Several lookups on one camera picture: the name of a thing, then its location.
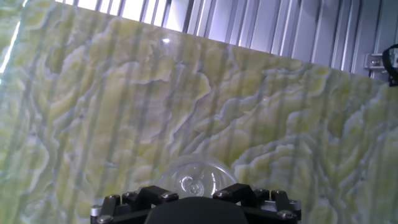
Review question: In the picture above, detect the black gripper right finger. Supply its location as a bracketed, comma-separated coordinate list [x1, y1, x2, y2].
[213, 183, 302, 224]

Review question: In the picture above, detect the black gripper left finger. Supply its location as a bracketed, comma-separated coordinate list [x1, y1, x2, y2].
[90, 185, 180, 224]

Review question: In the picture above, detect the clear plastic cup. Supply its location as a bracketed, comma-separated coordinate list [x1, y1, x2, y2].
[155, 154, 239, 198]

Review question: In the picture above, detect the green marble pattern mat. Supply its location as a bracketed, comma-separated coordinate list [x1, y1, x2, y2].
[0, 0, 398, 224]

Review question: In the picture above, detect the black pole clamp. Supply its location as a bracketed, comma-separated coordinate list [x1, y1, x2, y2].
[381, 43, 398, 87]

